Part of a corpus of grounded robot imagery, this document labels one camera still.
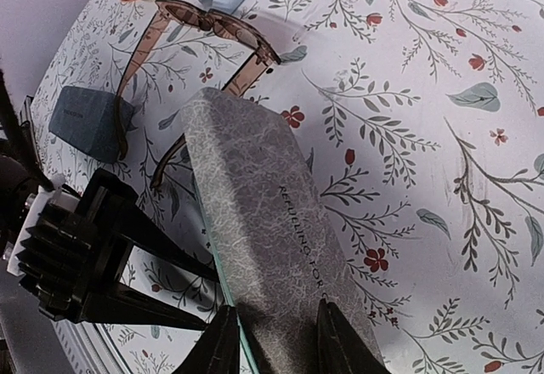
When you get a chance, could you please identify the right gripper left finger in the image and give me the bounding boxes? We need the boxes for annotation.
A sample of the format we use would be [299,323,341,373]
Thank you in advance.
[173,305,241,374]

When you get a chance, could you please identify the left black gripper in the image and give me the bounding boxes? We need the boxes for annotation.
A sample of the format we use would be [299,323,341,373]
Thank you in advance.
[16,168,219,331]

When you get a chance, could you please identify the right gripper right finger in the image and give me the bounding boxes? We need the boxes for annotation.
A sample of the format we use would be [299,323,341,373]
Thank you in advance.
[316,299,390,374]

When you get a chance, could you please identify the grey glasses case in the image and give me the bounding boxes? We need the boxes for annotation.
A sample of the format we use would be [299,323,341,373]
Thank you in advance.
[182,88,383,373]

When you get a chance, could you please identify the blue glasses case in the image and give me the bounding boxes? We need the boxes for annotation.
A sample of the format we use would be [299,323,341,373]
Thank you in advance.
[48,86,121,164]

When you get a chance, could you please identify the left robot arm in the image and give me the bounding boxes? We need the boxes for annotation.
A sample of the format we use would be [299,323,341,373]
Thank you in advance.
[1,156,218,331]

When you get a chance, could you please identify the brown sunglasses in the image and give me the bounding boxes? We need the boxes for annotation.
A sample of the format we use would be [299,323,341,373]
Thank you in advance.
[113,0,282,190]

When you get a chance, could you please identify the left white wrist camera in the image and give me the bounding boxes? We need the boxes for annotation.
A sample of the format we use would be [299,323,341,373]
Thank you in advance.
[6,173,82,275]

